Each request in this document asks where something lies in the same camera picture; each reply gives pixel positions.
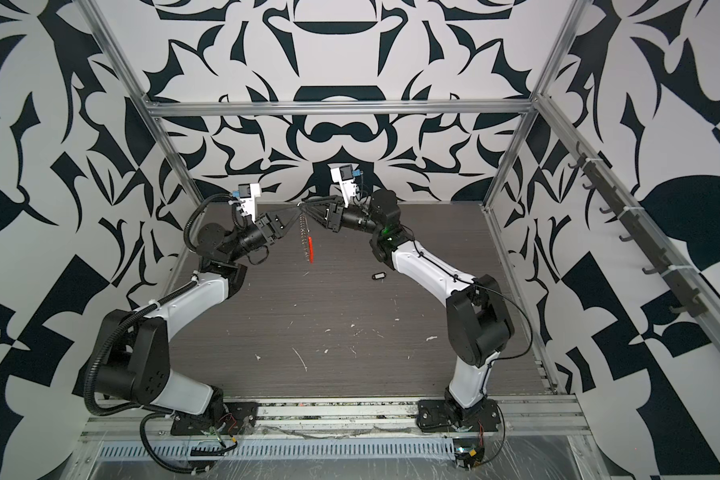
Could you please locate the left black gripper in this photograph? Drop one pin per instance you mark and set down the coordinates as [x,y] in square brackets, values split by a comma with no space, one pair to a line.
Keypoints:
[269,226]

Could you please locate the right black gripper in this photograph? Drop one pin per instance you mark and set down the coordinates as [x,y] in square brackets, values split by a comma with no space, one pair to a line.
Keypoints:
[335,219]

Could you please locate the large keyring with red handle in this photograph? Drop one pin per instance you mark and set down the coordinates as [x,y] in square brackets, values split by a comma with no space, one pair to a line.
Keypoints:
[305,235]

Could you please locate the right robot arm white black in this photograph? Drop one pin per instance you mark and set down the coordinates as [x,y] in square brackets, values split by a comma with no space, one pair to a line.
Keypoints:
[479,325]

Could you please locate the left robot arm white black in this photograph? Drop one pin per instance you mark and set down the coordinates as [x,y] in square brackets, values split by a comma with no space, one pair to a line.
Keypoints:
[130,366]

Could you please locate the small green-lit circuit board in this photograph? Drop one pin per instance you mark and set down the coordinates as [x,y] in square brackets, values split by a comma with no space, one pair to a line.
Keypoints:
[468,455]

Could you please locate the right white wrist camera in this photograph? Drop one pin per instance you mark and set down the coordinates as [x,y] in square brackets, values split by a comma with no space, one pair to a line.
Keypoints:
[344,176]

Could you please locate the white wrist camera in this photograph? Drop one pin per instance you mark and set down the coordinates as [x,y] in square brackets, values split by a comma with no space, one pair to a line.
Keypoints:
[344,176]
[246,196]

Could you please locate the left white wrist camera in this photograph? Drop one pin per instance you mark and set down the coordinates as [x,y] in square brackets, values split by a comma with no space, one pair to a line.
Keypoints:
[246,196]

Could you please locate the aluminium frame back crossbar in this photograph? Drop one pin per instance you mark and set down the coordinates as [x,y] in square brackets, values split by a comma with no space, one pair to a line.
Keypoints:
[165,110]

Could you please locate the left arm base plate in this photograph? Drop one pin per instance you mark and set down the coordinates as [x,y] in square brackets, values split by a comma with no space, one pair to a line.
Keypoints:
[213,420]

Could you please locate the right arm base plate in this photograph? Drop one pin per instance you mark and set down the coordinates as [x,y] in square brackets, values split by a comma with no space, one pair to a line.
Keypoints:
[456,417]

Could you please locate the white slotted cable duct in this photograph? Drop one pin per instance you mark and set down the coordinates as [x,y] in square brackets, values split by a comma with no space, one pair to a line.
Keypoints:
[285,449]

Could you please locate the aluminium frame front rail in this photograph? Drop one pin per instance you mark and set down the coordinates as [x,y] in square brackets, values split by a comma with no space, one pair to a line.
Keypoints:
[318,418]

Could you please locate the grey wall hook rack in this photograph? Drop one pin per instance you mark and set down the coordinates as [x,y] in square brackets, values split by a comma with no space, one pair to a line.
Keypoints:
[641,230]

